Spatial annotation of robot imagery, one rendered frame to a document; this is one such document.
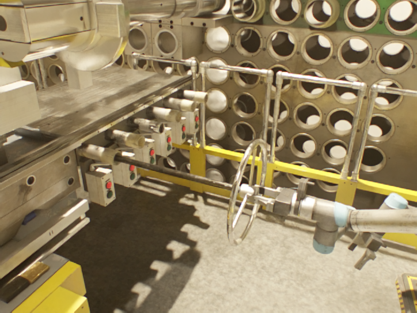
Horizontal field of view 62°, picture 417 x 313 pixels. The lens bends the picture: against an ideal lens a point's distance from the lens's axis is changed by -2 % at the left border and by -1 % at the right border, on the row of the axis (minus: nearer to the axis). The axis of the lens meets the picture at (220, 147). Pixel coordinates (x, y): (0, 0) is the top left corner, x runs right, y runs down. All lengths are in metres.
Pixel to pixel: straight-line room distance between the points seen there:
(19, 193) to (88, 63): 0.54
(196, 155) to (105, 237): 0.85
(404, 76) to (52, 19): 2.47
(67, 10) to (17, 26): 0.16
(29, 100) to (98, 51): 0.29
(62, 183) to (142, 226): 1.02
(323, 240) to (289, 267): 1.01
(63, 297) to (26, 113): 0.63
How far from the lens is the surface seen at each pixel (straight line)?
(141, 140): 1.67
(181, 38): 2.95
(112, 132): 1.71
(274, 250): 2.34
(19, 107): 1.34
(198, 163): 2.68
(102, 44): 1.29
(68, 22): 1.18
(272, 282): 2.15
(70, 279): 1.45
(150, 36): 3.10
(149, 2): 1.57
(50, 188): 1.58
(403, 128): 3.13
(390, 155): 3.22
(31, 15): 1.10
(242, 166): 1.11
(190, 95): 2.21
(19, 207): 1.50
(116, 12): 1.18
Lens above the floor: 1.57
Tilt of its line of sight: 27 degrees down
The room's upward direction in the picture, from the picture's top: 2 degrees clockwise
